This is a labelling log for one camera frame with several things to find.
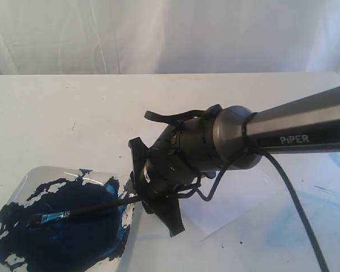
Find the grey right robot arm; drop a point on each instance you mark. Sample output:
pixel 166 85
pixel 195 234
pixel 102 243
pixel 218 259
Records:
pixel 206 143

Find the white paper sheet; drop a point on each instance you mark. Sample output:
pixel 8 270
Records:
pixel 238 192

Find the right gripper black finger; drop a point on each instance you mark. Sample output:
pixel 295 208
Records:
pixel 139 175

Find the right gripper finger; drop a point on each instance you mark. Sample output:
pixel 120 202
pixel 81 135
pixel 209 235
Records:
pixel 167 209

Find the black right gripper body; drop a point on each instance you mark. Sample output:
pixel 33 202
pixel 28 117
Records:
pixel 163 174

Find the black handled paintbrush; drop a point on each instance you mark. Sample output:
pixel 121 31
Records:
pixel 38 220

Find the white paint tray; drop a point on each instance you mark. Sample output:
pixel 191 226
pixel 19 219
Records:
pixel 95 242

